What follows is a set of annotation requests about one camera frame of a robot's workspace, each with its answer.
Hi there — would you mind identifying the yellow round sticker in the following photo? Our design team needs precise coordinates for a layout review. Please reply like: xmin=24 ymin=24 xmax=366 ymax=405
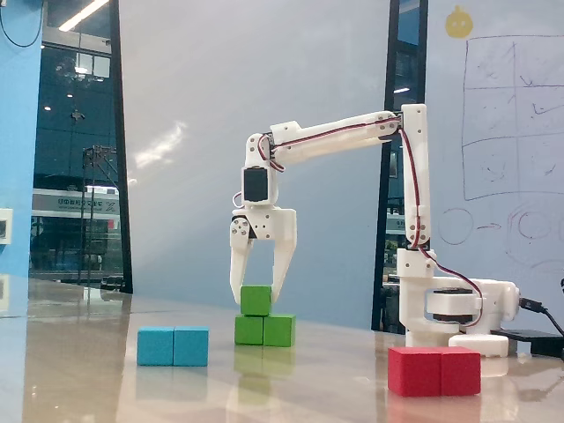
xmin=444 ymin=4 xmax=474 ymax=40

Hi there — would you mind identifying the white wall socket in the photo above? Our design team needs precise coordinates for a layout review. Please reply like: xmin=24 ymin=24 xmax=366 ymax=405
xmin=0 ymin=207 xmax=14 ymax=245

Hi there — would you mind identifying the whiteboard with marker drawings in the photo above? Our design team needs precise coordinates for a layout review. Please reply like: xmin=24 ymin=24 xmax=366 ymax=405
xmin=421 ymin=0 xmax=564 ymax=353

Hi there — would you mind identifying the forearm servo cable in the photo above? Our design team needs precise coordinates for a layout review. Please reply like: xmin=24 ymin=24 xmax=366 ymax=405
xmin=257 ymin=115 xmax=403 ymax=174

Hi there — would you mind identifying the small green cube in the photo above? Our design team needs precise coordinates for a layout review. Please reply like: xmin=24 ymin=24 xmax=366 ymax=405
xmin=240 ymin=285 xmax=273 ymax=317

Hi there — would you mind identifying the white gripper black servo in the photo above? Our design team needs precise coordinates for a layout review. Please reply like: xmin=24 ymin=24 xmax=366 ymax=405
xmin=228 ymin=204 xmax=298 ymax=305

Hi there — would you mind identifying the long red block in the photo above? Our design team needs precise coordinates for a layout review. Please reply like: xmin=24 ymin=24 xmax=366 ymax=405
xmin=387 ymin=345 xmax=482 ymax=398

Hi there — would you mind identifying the black slanted frame post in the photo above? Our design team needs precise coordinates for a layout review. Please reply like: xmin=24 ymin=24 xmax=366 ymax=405
xmin=108 ymin=0 xmax=135 ymax=295

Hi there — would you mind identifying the black narrow window frame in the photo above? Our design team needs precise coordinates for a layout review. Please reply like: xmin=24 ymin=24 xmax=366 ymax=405
xmin=371 ymin=0 xmax=429 ymax=334

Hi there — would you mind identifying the long green block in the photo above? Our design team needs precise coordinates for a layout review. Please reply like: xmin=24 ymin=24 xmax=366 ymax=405
xmin=234 ymin=314 xmax=297 ymax=348

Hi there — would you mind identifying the flat black box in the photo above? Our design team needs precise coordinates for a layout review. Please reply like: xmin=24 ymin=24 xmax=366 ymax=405
xmin=490 ymin=328 xmax=564 ymax=356

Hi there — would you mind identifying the black power cable with plug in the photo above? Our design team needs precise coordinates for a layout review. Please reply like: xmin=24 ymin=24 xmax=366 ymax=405
xmin=518 ymin=297 xmax=564 ymax=336

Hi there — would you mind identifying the arm base servo cable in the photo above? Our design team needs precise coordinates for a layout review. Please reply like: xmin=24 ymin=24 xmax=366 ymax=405
xmin=418 ymin=245 xmax=485 ymax=328

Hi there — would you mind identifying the upper arm servo cable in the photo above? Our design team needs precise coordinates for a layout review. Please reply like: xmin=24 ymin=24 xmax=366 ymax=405
xmin=397 ymin=125 xmax=434 ymax=250

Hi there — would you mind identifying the thin black hanging wire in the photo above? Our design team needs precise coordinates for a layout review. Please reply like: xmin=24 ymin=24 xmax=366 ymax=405
xmin=0 ymin=0 xmax=47 ymax=48

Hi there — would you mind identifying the long blue block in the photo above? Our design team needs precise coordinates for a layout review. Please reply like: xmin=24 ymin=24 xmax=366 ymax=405
xmin=137 ymin=325 xmax=210 ymax=367

